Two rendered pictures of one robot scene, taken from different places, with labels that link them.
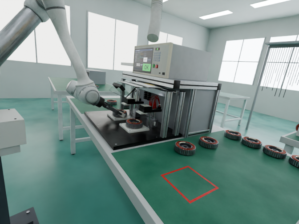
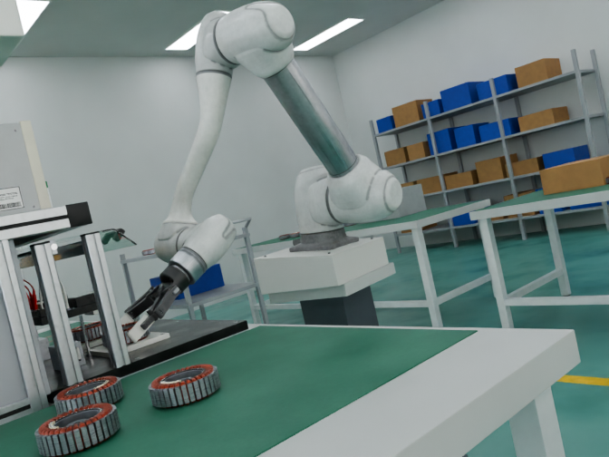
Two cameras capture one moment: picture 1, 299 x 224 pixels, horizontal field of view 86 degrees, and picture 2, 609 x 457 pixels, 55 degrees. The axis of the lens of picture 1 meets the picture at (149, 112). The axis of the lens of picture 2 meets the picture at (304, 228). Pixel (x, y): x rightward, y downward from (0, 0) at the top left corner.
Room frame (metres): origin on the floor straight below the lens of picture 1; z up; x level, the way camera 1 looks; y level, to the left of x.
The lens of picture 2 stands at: (2.67, 0.57, 1.01)
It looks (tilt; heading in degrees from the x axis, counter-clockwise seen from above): 2 degrees down; 174
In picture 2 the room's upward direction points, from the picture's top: 13 degrees counter-clockwise
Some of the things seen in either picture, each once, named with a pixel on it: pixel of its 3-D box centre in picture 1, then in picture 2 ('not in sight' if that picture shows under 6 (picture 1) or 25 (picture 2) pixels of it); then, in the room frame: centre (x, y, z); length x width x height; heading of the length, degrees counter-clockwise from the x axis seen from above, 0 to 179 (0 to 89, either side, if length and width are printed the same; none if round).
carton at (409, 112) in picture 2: not in sight; (413, 113); (-5.43, 3.24, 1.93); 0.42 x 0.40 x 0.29; 37
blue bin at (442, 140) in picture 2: not in sight; (449, 140); (-5.03, 3.50, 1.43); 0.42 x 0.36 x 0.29; 123
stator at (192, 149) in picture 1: (184, 147); not in sight; (0.80, -0.21, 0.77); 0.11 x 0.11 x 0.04
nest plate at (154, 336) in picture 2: (119, 116); (128, 344); (1.21, 0.23, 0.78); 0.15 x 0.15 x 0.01; 35
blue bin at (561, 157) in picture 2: not in sight; (565, 157); (-3.79, 4.37, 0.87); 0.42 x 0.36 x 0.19; 127
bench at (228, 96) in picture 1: (201, 102); not in sight; (4.63, -1.47, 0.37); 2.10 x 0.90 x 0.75; 35
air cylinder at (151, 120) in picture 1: (152, 122); (35, 350); (1.10, -0.03, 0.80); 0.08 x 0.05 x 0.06; 35
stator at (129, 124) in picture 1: (134, 123); (90, 332); (1.01, 0.09, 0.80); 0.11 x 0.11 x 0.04
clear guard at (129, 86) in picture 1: (141, 89); (62, 250); (0.99, 0.06, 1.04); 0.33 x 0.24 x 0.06; 125
